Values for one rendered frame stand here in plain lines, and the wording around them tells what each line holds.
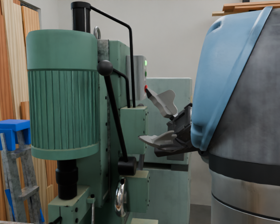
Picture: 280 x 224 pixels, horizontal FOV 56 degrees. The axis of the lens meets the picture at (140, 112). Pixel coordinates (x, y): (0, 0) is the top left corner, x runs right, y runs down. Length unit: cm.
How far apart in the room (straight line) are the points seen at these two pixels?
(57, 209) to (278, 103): 65
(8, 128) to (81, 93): 100
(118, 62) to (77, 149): 34
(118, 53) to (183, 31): 216
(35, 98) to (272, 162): 57
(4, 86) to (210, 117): 226
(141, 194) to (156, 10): 244
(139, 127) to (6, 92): 170
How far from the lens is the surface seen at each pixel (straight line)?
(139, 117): 85
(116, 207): 84
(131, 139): 87
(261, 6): 256
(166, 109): 64
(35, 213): 185
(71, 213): 75
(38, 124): 68
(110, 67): 57
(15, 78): 248
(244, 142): 20
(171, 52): 297
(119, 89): 87
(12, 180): 166
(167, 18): 304
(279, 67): 19
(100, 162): 82
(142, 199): 90
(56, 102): 65
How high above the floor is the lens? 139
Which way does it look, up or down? 7 degrees down
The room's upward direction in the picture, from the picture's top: straight up
